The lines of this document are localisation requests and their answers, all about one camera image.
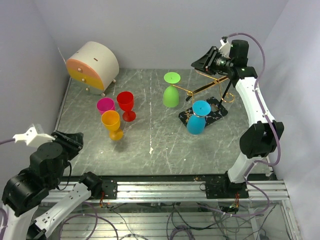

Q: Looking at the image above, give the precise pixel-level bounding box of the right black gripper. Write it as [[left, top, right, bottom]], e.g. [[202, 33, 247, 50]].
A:
[[191, 46, 234, 76]]

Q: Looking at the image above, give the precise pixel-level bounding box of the green wine glass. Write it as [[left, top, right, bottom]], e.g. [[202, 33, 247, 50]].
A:
[[163, 72, 181, 108]]

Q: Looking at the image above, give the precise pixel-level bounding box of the orange wine glass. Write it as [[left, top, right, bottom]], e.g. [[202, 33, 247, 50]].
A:
[[101, 110, 124, 141]]

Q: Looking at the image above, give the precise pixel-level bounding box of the pink wine glass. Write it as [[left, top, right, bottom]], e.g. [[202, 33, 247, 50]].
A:
[[96, 97, 116, 115]]

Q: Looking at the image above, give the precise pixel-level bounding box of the red wine glass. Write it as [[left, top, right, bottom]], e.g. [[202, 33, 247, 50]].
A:
[[116, 91, 136, 122]]

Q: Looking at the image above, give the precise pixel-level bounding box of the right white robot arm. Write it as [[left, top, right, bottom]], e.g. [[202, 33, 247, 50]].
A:
[[191, 37, 284, 198]]

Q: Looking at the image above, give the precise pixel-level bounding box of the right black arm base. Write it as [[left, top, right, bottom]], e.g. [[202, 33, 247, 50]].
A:
[[205, 180, 249, 199]]

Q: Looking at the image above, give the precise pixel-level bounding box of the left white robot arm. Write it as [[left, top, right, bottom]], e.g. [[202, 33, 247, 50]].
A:
[[0, 131, 102, 240]]

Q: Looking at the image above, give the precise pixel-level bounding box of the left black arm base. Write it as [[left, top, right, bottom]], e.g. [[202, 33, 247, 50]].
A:
[[79, 171, 118, 200]]

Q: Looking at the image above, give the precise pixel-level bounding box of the blue wine glass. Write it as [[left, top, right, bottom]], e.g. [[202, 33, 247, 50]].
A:
[[186, 100, 211, 135]]

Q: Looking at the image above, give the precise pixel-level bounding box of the round white drawer cabinet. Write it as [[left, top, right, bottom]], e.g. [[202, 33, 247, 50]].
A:
[[66, 41, 120, 96]]

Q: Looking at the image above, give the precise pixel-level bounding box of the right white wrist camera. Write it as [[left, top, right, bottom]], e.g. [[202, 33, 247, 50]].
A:
[[218, 36, 232, 59]]

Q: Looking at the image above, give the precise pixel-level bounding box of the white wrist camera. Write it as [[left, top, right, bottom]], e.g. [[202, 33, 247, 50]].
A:
[[13, 124, 56, 148], [218, 36, 232, 59]]

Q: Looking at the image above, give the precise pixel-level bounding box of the gold wire glass rack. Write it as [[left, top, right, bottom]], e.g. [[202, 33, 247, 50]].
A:
[[171, 70, 235, 127]]

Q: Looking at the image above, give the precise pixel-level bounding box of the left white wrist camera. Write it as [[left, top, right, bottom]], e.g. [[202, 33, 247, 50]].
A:
[[13, 124, 56, 148]]

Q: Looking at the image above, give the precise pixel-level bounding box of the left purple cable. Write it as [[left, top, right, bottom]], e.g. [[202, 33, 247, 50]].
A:
[[0, 138, 16, 228]]

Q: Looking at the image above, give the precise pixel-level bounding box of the aluminium mounting frame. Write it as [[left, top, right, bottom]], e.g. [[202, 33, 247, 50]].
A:
[[14, 174, 301, 240]]

